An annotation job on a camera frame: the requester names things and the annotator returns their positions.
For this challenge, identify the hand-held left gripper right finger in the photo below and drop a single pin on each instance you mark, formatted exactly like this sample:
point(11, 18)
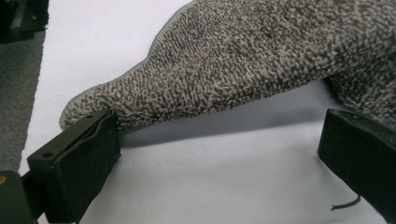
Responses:
point(361, 155)

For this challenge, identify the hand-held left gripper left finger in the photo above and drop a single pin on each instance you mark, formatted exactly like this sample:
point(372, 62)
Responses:
point(77, 161)

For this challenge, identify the grey fluffy cloth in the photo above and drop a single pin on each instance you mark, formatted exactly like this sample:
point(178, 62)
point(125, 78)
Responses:
point(233, 62)

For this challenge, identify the thin black thread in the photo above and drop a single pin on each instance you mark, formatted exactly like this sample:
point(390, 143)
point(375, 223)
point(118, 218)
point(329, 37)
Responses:
point(350, 204)

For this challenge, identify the white table sheet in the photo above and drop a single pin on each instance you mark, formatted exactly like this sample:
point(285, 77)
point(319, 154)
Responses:
point(218, 186)

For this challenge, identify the black stand base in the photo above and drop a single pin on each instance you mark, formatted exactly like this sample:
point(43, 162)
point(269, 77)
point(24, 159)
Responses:
point(18, 18)

